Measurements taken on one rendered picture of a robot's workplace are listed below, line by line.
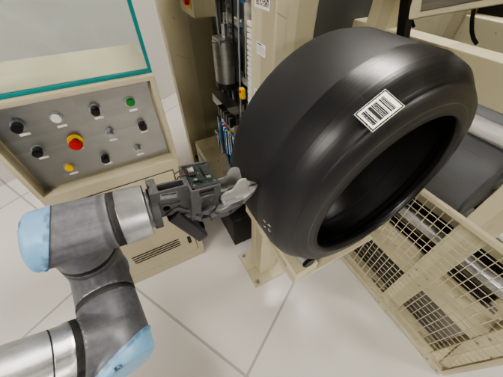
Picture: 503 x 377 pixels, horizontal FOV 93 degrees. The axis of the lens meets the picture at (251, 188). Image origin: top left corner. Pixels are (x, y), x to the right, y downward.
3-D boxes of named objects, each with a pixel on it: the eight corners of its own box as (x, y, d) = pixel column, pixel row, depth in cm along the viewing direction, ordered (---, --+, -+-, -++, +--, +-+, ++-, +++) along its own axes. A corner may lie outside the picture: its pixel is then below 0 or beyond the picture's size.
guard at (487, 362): (312, 223, 157) (341, 132, 106) (314, 222, 157) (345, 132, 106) (442, 376, 102) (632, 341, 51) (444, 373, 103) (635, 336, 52)
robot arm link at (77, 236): (44, 237, 40) (9, 199, 33) (124, 215, 45) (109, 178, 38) (42, 288, 35) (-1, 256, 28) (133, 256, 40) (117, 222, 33)
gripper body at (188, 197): (225, 184, 40) (150, 204, 35) (224, 217, 46) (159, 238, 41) (209, 158, 45) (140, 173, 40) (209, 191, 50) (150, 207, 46)
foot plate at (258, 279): (238, 255, 174) (238, 253, 172) (269, 240, 182) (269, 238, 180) (255, 288, 157) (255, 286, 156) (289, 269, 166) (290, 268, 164)
